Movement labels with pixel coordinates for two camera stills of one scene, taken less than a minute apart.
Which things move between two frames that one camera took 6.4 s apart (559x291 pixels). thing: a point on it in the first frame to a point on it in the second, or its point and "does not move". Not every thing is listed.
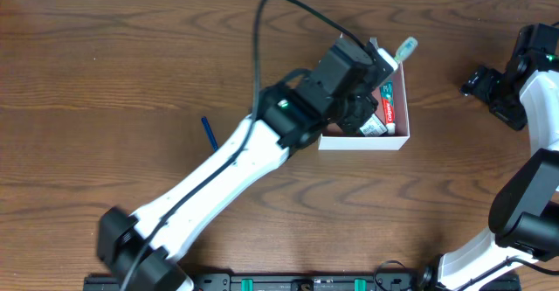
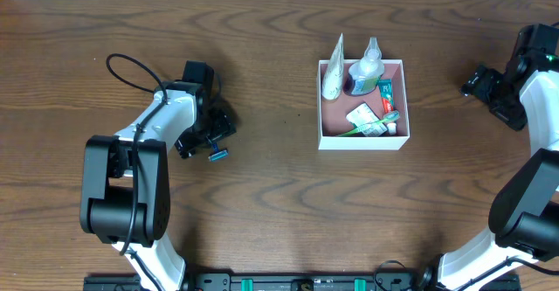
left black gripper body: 357,114 to 203,142
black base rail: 315,280 does not move
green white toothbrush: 406,49 to 389,116
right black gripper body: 476,81 does not move
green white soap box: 373,127 does not move
